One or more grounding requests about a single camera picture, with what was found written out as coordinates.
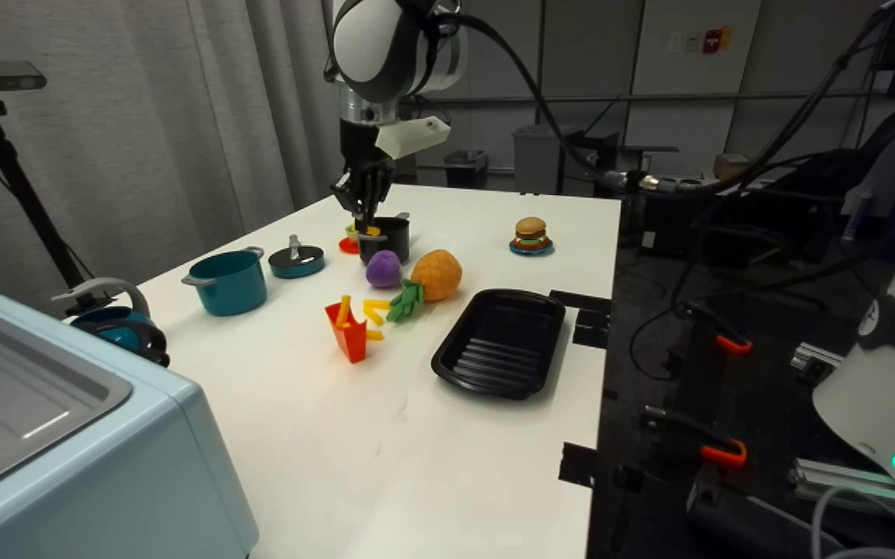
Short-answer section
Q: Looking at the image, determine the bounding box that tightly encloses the black baking tray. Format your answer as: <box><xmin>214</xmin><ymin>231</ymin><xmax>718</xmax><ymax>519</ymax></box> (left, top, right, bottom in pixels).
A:
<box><xmin>433</xmin><ymin>289</ymin><xmax>565</xmax><ymax>401</ymax></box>

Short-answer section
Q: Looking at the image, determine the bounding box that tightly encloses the red fries pack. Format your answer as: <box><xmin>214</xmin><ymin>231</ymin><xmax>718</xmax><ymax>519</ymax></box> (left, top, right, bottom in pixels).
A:
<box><xmin>327</xmin><ymin>295</ymin><xmax>365</xmax><ymax>362</ymax></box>

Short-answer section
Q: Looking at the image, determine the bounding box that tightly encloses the black toy saucepan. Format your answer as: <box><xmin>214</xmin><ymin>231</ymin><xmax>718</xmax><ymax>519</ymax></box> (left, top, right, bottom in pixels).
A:
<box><xmin>357</xmin><ymin>213</ymin><xmax>409</xmax><ymax>265</ymax></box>

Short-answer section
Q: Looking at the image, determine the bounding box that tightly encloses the toy burger on plate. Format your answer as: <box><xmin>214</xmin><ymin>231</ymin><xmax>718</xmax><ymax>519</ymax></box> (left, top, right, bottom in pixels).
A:
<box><xmin>508</xmin><ymin>216</ymin><xmax>554</xmax><ymax>257</ymax></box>

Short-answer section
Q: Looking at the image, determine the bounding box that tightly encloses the black camera tripod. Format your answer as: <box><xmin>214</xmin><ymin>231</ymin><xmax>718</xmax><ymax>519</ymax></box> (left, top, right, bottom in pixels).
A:
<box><xmin>0</xmin><ymin>63</ymin><xmax>85</xmax><ymax>289</ymax></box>

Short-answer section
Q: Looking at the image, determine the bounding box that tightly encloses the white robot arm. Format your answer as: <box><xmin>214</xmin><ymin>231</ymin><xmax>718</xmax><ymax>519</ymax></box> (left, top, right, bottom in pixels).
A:
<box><xmin>330</xmin><ymin>0</ymin><xmax>466</xmax><ymax>231</ymax></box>

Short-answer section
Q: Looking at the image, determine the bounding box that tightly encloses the purple plush eggplant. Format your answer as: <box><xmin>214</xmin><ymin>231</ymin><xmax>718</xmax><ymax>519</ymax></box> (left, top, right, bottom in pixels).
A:
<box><xmin>365</xmin><ymin>247</ymin><xmax>405</xmax><ymax>289</ymax></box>

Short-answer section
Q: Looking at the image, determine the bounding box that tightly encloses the orange-handled clamp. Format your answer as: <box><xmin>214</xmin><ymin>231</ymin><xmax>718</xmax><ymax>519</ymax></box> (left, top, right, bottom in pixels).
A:
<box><xmin>681</xmin><ymin>300</ymin><xmax>756</xmax><ymax>358</ymax></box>
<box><xmin>643</xmin><ymin>403</ymin><xmax>748</xmax><ymax>468</ymax></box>

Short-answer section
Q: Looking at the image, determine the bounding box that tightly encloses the teal pot lid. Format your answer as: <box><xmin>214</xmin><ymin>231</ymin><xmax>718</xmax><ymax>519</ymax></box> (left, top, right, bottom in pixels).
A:
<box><xmin>266</xmin><ymin>235</ymin><xmax>327</xmax><ymax>280</ymax></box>

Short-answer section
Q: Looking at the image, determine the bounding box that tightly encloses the teal toy pot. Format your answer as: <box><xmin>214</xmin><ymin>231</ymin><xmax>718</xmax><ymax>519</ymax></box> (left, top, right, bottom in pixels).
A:
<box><xmin>183</xmin><ymin>245</ymin><xmax>266</xmax><ymax>317</ymax></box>

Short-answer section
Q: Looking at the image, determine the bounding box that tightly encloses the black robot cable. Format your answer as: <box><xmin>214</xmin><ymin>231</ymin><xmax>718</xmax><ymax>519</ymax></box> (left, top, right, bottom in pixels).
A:
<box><xmin>444</xmin><ymin>0</ymin><xmax>895</xmax><ymax>210</ymax></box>

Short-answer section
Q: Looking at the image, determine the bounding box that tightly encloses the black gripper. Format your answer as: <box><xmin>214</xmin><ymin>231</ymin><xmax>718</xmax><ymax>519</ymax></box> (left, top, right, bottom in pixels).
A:
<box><xmin>333</xmin><ymin>114</ymin><xmax>450</xmax><ymax>231</ymax></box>

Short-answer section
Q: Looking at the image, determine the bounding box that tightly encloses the teal toy kettle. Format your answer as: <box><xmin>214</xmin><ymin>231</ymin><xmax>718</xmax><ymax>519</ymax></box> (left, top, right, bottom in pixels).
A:
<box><xmin>56</xmin><ymin>276</ymin><xmax>171</xmax><ymax>365</ymax></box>

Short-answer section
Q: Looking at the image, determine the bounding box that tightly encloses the red toy under saucepan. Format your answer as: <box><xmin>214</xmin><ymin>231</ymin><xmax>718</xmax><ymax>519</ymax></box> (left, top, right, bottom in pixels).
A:
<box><xmin>338</xmin><ymin>235</ymin><xmax>359</xmax><ymax>254</ymax></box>

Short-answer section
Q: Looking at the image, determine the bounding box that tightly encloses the plush pineapple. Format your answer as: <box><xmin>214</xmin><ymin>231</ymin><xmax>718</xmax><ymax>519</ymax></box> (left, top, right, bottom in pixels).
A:
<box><xmin>389</xmin><ymin>247</ymin><xmax>464</xmax><ymax>322</ymax></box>

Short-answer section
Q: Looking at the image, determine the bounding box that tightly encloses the light blue toy oven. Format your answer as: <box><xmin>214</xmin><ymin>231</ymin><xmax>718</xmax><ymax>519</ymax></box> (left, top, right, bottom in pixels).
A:
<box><xmin>0</xmin><ymin>295</ymin><xmax>258</xmax><ymax>559</ymax></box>

